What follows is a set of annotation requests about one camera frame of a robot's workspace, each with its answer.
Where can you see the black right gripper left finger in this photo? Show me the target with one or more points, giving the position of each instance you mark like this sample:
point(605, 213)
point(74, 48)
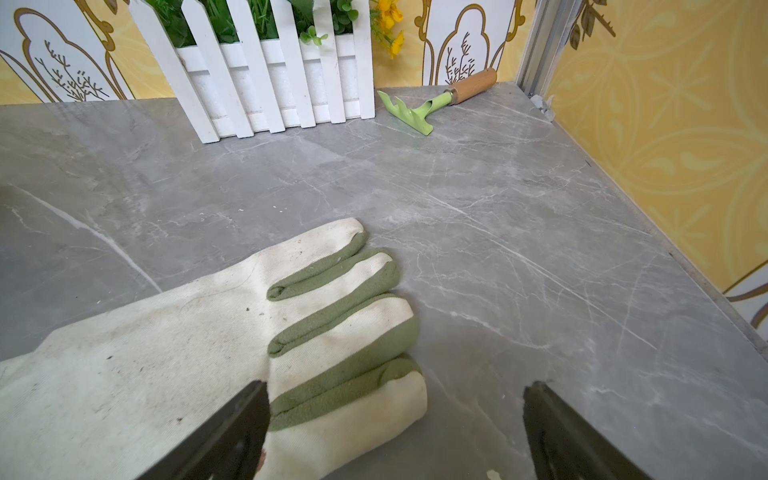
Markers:
point(226, 446)

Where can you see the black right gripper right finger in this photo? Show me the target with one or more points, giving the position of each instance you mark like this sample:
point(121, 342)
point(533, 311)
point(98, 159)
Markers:
point(564, 445)

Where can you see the white and green garden glove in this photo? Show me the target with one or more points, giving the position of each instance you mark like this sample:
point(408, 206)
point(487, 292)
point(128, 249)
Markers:
point(315, 318)

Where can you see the white picket fence flower planter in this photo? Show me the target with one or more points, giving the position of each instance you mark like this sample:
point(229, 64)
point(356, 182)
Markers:
point(253, 85)

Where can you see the green rake with wooden handle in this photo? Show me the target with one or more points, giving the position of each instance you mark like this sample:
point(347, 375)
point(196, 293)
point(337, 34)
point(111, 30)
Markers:
point(456, 93)

